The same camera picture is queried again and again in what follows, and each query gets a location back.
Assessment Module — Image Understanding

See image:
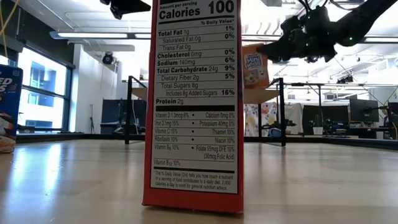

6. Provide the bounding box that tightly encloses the red Froot Loops cereal box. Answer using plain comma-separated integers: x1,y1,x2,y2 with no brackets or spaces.
142,0,245,214

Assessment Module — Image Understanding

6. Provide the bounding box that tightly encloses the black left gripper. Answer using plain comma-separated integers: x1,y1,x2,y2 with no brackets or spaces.
99,0,152,20

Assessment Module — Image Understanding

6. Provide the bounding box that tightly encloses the linear ceiling light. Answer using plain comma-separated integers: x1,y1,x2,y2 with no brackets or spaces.
49,30,398,44

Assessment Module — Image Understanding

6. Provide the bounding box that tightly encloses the black computer monitor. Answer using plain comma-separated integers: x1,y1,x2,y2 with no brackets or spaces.
349,98,380,124

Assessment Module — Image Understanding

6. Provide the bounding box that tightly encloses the person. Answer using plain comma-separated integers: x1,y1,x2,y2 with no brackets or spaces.
381,105,398,140

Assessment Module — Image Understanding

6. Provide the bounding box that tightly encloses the blue Frosted Flakes cereal box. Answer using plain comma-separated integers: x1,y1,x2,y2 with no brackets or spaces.
0,63,24,154

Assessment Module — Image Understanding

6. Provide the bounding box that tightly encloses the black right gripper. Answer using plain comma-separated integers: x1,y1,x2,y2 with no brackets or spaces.
256,7,339,65

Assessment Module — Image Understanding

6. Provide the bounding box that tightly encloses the large window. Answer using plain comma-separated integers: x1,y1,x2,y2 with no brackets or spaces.
17,46,74,133

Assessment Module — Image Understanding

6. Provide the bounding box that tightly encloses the yellow cable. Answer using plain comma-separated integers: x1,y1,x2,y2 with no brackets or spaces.
0,0,20,58

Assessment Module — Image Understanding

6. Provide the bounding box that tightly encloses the floral patterned cloth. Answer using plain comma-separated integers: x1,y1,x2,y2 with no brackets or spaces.
244,102,278,138

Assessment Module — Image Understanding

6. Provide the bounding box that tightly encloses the wooden shelf black metal frame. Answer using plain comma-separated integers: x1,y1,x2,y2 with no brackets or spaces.
124,75,287,147

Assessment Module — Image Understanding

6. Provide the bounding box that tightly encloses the orange Mini Wheats cereal box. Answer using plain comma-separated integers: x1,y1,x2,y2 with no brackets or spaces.
241,43,271,90

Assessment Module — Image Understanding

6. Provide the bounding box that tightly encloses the black ceiling spotlight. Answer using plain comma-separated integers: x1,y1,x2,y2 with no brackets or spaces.
336,74,354,85
101,51,114,65

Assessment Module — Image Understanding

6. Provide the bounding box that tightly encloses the dark blue partition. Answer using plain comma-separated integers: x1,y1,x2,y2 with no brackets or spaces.
99,98,147,135

